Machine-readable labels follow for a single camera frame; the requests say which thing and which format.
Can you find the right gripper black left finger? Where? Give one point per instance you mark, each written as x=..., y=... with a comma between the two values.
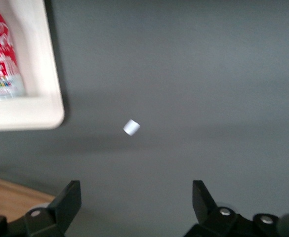
x=57, y=212

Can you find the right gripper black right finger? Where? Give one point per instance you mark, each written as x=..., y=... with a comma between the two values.
x=208, y=217

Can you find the red coke bottle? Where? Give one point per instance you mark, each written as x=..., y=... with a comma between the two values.
x=1, y=49

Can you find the beige rectangular tray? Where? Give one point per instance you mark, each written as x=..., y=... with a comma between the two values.
x=43, y=79

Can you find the wooden drawer cabinet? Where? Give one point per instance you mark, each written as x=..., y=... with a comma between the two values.
x=11, y=195

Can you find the small white paper scrap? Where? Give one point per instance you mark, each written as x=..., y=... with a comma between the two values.
x=132, y=127

